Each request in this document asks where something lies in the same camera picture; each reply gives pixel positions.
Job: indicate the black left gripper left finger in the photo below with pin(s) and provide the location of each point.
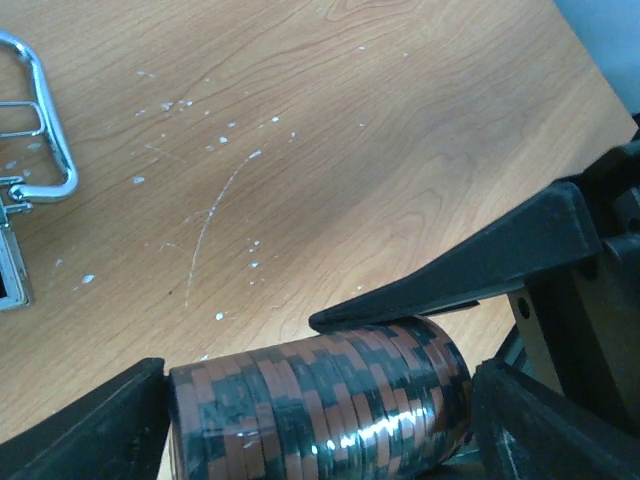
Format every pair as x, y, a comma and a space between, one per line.
116, 431

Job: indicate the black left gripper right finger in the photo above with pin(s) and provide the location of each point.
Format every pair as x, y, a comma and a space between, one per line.
524, 430

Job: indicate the aluminium poker case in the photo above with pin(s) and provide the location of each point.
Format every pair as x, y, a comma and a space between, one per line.
18, 194

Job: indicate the grey chip stack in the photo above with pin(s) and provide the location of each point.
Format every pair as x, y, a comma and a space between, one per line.
380, 402

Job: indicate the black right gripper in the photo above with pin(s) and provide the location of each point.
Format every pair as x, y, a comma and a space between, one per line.
579, 325

